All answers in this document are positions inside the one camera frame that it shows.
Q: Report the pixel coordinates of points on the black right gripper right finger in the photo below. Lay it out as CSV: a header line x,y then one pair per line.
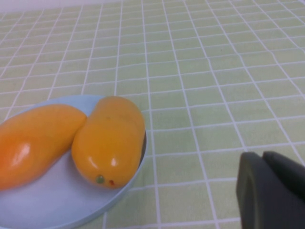
x,y
288,174

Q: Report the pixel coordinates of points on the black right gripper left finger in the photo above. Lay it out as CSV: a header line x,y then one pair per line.
x,y
247,190

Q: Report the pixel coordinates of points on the yellow mango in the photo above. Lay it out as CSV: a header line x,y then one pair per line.
x,y
109,143

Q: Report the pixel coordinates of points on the orange mango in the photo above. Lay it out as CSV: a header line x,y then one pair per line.
x,y
35,143

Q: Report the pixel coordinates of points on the light blue round plate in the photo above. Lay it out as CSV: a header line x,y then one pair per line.
x,y
59,198

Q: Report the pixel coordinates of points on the green checkered tablecloth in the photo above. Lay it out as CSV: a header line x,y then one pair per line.
x,y
214,83

